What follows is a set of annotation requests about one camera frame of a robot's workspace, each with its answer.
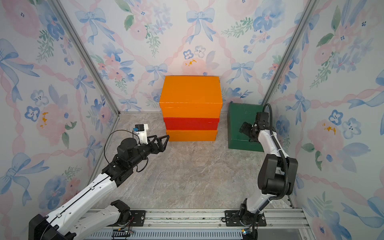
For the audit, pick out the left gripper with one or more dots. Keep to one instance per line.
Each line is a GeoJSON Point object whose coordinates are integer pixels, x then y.
{"type": "Point", "coordinates": [161, 147]}

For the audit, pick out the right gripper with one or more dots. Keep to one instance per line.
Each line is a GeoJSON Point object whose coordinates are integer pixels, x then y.
{"type": "Point", "coordinates": [246, 131]}

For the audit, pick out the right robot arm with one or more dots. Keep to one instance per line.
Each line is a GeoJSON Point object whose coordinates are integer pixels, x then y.
{"type": "Point", "coordinates": [277, 175]}

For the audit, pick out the corner aluminium post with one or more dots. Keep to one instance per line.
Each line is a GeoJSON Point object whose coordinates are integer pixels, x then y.
{"type": "Point", "coordinates": [304, 20]}
{"type": "Point", "coordinates": [82, 51]}

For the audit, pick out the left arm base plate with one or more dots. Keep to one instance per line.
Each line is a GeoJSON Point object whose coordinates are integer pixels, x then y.
{"type": "Point", "coordinates": [132, 218]}

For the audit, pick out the green shoebox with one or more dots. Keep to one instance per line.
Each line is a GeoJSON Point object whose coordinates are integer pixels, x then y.
{"type": "Point", "coordinates": [240, 118]}

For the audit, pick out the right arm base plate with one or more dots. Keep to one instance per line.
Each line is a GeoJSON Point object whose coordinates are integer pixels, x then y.
{"type": "Point", "coordinates": [235, 219]}

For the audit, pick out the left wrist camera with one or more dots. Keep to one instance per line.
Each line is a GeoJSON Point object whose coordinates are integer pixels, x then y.
{"type": "Point", "coordinates": [141, 131]}

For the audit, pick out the red shoebox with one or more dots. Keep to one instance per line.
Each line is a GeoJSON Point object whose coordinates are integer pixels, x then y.
{"type": "Point", "coordinates": [203, 124]}

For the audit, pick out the orange shoebox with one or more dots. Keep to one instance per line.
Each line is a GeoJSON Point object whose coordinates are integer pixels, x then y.
{"type": "Point", "coordinates": [191, 97]}
{"type": "Point", "coordinates": [192, 135]}

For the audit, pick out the right corner aluminium post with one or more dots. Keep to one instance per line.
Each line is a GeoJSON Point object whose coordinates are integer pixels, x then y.
{"type": "Point", "coordinates": [304, 20]}

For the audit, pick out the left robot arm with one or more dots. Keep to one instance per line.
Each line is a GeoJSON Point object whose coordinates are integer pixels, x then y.
{"type": "Point", "coordinates": [67, 222]}

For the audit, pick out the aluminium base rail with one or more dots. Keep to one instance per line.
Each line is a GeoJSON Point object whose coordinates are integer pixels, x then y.
{"type": "Point", "coordinates": [208, 224]}

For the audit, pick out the left corner aluminium post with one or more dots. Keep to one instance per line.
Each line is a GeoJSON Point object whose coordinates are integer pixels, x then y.
{"type": "Point", "coordinates": [82, 51]}

